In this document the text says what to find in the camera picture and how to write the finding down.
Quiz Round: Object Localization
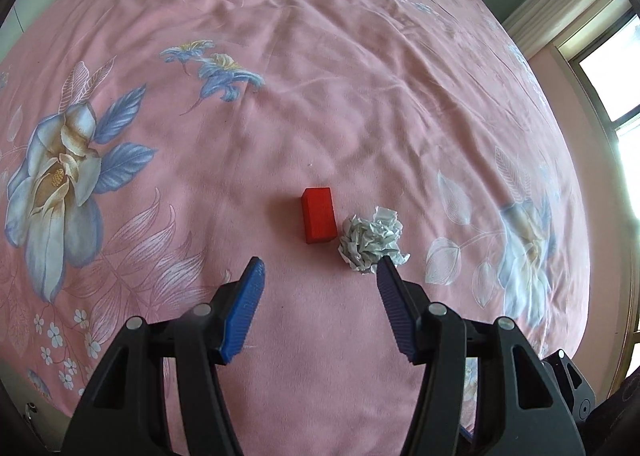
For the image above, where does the pink floral bedsheet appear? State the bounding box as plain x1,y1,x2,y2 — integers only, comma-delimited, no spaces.
0,0,591,442

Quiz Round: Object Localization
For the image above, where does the window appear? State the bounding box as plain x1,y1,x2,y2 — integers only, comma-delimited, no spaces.
557,13,640,337

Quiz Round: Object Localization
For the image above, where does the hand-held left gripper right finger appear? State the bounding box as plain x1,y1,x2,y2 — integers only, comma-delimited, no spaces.
376,257,586,456

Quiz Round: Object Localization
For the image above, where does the red block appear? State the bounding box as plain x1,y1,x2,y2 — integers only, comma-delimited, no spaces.
301,187,337,244

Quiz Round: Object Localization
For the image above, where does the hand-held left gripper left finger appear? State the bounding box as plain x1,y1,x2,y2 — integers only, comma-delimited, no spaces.
60,257,267,456

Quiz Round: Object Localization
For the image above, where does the white paper ball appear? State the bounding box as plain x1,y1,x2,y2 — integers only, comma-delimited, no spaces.
338,206,411,275

